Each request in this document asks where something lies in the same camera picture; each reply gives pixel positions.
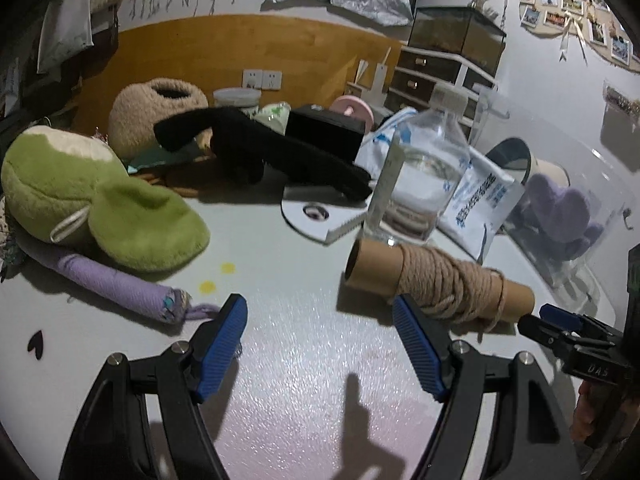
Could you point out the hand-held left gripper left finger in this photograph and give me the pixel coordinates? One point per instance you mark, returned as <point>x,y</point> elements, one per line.
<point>222,345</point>

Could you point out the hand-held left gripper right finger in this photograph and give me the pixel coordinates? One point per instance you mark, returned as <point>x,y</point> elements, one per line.
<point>417,350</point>

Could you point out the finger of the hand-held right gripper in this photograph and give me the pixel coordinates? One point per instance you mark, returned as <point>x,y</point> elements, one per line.
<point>560,314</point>
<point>542,332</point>

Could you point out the cardboard tube with twine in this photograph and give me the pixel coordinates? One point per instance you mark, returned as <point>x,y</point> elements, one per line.
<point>450,275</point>

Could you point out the clear plastic container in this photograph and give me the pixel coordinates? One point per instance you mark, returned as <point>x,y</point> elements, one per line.
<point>600,170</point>

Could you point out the person's right hand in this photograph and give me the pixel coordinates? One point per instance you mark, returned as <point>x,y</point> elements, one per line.
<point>581,415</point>

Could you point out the yellow round sticker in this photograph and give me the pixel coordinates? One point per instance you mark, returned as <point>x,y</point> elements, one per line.
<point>207,287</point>
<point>228,268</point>

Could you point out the purple plush heart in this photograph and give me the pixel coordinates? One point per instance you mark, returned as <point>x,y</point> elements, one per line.
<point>555,210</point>

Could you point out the purple cloth roll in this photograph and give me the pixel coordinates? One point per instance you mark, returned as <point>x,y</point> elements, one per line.
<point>110,280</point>

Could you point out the white packet blue print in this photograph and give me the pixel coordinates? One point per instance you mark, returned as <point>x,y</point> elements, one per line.
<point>480,200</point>

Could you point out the white disc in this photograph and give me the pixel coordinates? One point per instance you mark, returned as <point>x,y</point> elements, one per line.
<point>300,215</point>

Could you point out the green plush toy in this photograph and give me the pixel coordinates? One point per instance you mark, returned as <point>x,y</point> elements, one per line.
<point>125,220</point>

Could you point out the brown wicker tray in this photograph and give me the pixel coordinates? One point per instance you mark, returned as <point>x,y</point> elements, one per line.
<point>185,180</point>

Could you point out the white stick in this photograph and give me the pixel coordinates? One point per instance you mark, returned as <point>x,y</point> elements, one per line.
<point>387,180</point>

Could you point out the clear plastic bottle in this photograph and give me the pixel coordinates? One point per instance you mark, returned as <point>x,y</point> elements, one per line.
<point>425,175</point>

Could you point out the black heart sticker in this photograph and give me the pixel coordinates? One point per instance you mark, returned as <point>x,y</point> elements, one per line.
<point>35,345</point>

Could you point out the black plush toy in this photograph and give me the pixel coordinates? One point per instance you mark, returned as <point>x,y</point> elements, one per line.
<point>250,140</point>

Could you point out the floral cloth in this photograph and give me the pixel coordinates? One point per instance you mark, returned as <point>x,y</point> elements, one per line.
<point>10,250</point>

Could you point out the green tissue packet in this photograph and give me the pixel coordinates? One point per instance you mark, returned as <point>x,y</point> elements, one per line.
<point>272,117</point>

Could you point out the beige fuzzy plush pot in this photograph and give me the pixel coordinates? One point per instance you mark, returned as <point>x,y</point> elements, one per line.
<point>135,120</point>

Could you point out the black box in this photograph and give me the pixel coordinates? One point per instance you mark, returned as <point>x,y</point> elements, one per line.
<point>325,125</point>

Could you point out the white lidded jar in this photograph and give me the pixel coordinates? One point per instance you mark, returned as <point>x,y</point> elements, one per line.
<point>235,97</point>

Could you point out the pink round holder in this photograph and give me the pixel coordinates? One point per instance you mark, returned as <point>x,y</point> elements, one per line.
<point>350,105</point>

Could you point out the white desk organizer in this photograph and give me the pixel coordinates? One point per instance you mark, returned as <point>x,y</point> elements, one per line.
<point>370,85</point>

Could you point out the white drawer cabinet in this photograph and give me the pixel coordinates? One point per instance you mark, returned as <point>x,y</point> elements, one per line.
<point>430,67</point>

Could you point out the round photo board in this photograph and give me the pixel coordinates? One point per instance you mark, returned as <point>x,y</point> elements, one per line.
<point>575,10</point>

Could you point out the glass tank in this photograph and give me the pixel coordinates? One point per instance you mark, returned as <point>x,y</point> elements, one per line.
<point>450,30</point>

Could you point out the white hanging bag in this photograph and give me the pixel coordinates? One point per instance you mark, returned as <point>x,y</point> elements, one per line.
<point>65,25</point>

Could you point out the clear wall shelf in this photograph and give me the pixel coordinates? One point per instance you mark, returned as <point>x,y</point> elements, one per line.
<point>622,102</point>

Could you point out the white wall socket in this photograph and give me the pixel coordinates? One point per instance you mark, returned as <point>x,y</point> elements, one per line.
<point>252,79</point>
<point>272,80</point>

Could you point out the wooden wall panel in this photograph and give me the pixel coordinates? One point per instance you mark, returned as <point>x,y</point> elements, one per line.
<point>300,45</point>

